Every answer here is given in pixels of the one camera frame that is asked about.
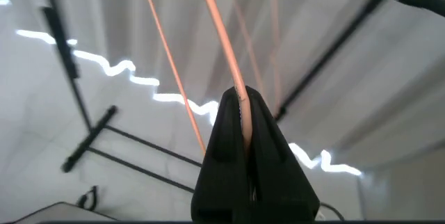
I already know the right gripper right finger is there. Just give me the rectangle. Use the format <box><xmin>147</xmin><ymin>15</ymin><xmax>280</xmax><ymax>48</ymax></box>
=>
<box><xmin>247</xmin><ymin>85</ymin><xmax>321</xmax><ymax>223</ymax></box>

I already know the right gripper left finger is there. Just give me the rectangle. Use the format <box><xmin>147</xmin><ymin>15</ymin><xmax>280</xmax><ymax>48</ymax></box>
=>
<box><xmin>190</xmin><ymin>86</ymin><xmax>250</xmax><ymax>223</ymax></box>

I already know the black clothes rack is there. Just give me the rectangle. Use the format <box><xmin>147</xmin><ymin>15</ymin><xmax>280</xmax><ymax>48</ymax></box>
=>
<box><xmin>40</xmin><ymin>0</ymin><xmax>445</xmax><ymax>194</ymax></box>

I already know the black cable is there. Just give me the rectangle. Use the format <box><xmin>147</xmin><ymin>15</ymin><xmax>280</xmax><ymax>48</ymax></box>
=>
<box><xmin>76</xmin><ymin>184</ymin><xmax>99</xmax><ymax>211</ymax></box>
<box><xmin>318</xmin><ymin>201</ymin><xmax>346</xmax><ymax>222</ymax></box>

